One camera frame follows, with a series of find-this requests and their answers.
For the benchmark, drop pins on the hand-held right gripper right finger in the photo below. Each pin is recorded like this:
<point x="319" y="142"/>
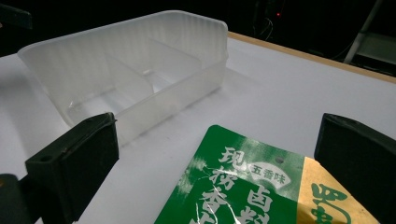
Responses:
<point x="358" y="155"/>

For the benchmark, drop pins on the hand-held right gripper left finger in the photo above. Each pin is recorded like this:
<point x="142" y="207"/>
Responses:
<point x="74" y="161"/>

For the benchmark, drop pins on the translucent plastic storage bin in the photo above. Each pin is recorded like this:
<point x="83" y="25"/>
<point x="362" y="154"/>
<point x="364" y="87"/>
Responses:
<point x="134" y="71"/>

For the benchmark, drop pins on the green and yellow food packet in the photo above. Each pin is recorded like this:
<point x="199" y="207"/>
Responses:
<point x="246" y="186"/>

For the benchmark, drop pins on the metal stand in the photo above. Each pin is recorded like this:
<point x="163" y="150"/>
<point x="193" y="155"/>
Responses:
<point x="370" y="40"/>

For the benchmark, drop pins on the dark device with red light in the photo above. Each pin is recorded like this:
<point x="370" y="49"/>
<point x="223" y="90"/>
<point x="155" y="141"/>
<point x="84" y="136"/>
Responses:
<point x="270" y="15"/>

